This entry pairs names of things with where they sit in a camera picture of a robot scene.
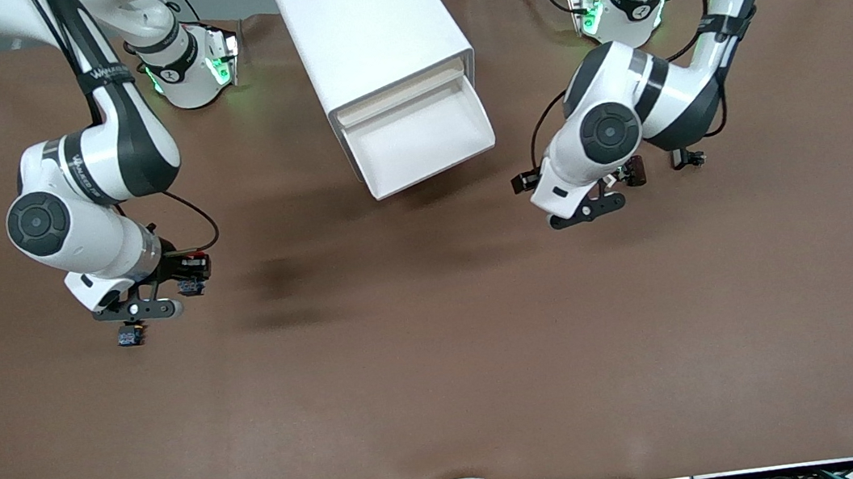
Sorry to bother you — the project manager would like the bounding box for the brown table cover mat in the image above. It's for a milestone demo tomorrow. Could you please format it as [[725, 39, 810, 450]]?
[[0, 0, 853, 479]]

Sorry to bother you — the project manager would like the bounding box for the small black switch component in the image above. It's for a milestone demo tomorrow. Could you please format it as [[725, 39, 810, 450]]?
[[670, 144, 709, 172]]

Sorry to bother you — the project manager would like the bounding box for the white plastic drawer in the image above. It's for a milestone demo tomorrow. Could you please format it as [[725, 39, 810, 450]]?
[[338, 72, 503, 204], [330, 58, 471, 129]]

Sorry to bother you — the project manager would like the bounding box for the white drawer cabinet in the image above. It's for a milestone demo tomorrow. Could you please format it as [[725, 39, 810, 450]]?
[[269, 0, 484, 151]]

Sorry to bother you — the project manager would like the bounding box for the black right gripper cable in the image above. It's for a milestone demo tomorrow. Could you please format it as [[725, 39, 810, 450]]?
[[160, 183, 221, 256]]

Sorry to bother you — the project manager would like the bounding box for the yellow push button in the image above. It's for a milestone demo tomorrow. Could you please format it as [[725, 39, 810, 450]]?
[[116, 321, 149, 349]]

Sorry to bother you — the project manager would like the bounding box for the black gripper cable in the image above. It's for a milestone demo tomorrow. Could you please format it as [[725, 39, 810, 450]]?
[[160, 183, 221, 256], [523, 88, 577, 172]]

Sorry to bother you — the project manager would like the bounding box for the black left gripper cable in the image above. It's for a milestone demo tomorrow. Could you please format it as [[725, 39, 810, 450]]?
[[523, 88, 577, 172]]

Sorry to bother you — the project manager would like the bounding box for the red push button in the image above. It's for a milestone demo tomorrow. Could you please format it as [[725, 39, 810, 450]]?
[[174, 251, 216, 298]]

